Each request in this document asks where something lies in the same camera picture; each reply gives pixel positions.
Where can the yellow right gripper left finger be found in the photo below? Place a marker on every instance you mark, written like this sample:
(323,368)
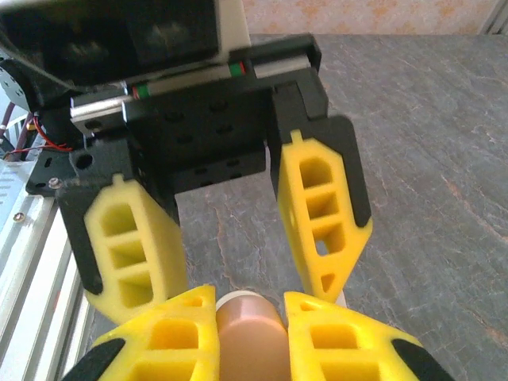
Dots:
(174,341)

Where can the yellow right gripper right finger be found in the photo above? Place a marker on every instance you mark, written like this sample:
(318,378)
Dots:
(337,341)

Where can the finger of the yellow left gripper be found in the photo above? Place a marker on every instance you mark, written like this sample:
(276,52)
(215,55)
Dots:
(162,246)
(349,166)

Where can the pink stapler with cream base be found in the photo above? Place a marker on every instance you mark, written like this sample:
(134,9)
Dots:
(250,337)

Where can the small pink-white object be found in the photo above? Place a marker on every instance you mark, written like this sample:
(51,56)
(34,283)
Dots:
(111,35)

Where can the aluminium front rail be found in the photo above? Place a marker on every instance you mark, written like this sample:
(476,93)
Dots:
(31,278)

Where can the aluminium frame post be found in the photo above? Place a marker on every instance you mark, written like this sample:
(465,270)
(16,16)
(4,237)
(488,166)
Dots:
(496,16)

